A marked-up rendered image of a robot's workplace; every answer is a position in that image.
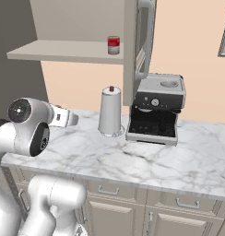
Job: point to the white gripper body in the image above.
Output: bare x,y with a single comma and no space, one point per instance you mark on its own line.
72,119

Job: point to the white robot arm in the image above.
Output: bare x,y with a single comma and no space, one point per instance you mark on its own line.
22,138

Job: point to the red and white food can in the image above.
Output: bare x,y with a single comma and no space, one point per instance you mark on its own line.
113,45

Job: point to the white paper towel roll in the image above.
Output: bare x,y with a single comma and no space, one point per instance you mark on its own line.
110,110

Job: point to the paper towel holder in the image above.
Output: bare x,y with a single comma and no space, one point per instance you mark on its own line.
111,88

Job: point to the beige drawer front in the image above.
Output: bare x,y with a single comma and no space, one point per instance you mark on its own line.
25,175
209,204
126,189

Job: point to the grey and black coffee machine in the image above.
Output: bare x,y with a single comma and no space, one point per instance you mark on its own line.
157,104

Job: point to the beige cupboard door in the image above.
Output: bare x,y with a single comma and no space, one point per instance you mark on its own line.
117,218
185,226

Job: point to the beige open wall cabinet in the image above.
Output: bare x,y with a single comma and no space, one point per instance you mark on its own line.
71,50

